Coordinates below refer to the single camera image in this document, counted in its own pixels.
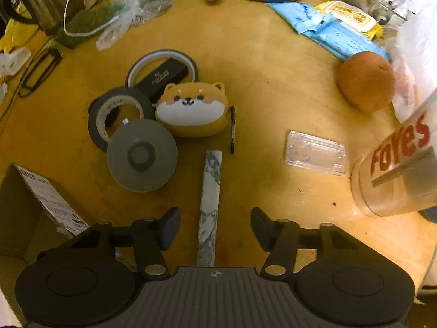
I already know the grey round disc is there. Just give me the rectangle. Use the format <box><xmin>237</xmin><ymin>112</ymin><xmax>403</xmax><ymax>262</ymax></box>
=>
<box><xmin>107</xmin><ymin>118</ymin><xmax>178</xmax><ymax>192</ymax></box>

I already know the blue wet wipes pack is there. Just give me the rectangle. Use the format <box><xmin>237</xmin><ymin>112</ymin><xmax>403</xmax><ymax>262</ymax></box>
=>
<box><xmin>266</xmin><ymin>2</ymin><xmax>329</xmax><ymax>35</ymax></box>
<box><xmin>306</xmin><ymin>17</ymin><xmax>392</xmax><ymax>63</ymax></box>

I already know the yellow dog-shaped case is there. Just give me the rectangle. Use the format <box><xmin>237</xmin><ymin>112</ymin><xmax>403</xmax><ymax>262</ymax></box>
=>
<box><xmin>155</xmin><ymin>81</ymin><xmax>229</xmax><ymax>139</ymax></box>

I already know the black rectangular frame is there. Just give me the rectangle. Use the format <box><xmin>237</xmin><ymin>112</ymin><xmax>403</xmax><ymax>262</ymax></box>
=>
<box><xmin>18</xmin><ymin>47</ymin><xmax>63</xmax><ymax>98</ymax></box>

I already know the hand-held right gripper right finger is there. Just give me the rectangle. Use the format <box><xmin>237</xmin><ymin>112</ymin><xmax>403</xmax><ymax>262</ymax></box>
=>
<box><xmin>251</xmin><ymin>208</ymin><xmax>366</xmax><ymax>279</ymax></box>

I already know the black rectangular box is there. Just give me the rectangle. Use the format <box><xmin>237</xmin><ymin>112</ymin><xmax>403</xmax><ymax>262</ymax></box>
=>
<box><xmin>134</xmin><ymin>58</ymin><xmax>190</xmax><ymax>105</ymax></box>

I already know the clear plastic case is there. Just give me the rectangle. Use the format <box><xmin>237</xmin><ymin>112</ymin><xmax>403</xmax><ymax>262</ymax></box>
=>
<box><xmin>284</xmin><ymin>130</ymin><xmax>347</xmax><ymax>177</ymax></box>

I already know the dark green bag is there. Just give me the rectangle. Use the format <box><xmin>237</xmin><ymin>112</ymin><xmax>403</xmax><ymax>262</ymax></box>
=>
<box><xmin>55</xmin><ymin>5</ymin><xmax>121</xmax><ymax>49</ymax></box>

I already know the yellow wet wipes pack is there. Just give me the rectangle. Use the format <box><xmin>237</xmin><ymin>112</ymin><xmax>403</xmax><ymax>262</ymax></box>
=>
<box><xmin>314</xmin><ymin>0</ymin><xmax>385</xmax><ymax>40</ymax></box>

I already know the clear plastic container red print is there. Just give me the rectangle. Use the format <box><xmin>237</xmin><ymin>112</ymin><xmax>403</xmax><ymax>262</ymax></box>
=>
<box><xmin>350</xmin><ymin>89</ymin><xmax>437</xmax><ymax>218</ymax></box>

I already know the thin grey tape ring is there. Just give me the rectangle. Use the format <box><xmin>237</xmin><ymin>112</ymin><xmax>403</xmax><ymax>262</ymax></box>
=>
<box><xmin>125</xmin><ymin>49</ymin><xmax>199</xmax><ymax>90</ymax></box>

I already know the cardboard box white label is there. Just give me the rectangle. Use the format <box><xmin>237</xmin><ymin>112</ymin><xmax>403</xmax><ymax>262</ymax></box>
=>
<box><xmin>0</xmin><ymin>163</ymin><xmax>91</xmax><ymax>259</ymax></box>

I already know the black carabiner clip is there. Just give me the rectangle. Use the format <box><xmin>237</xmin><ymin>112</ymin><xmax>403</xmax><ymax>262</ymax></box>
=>
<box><xmin>228</xmin><ymin>106</ymin><xmax>237</xmax><ymax>154</ymax></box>

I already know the clear plastic bag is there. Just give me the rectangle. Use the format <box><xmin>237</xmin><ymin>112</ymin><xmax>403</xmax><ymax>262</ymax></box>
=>
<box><xmin>96</xmin><ymin>0</ymin><xmax>175</xmax><ymax>51</ymax></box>

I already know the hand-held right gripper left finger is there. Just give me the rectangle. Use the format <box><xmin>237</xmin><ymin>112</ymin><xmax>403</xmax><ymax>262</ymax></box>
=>
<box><xmin>66</xmin><ymin>207</ymin><xmax>181</xmax><ymax>281</ymax></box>

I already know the red apple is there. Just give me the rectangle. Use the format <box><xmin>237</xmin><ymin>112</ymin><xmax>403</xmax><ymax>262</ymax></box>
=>
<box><xmin>338</xmin><ymin>51</ymin><xmax>396</xmax><ymax>113</ymax></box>

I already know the white plastic bag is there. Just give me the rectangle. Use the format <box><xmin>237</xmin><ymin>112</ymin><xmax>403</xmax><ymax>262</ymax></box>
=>
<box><xmin>388</xmin><ymin>5</ymin><xmax>437</xmax><ymax>124</ymax></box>

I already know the white cable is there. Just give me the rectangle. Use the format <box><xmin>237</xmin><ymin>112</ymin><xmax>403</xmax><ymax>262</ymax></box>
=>
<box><xmin>63</xmin><ymin>0</ymin><xmax>121</xmax><ymax>37</ymax></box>

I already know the white grey marble bar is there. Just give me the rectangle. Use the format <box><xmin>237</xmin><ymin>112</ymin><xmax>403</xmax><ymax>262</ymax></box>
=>
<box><xmin>197</xmin><ymin>150</ymin><xmax>223</xmax><ymax>267</ymax></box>

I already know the yellow plastic bag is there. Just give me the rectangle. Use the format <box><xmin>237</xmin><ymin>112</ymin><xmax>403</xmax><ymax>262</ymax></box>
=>
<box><xmin>0</xmin><ymin>18</ymin><xmax>39</xmax><ymax>52</ymax></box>

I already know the black tape roll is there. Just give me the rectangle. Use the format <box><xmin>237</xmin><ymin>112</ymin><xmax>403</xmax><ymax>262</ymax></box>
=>
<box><xmin>88</xmin><ymin>87</ymin><xmax>156</xmax><ymax>153</ymax></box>

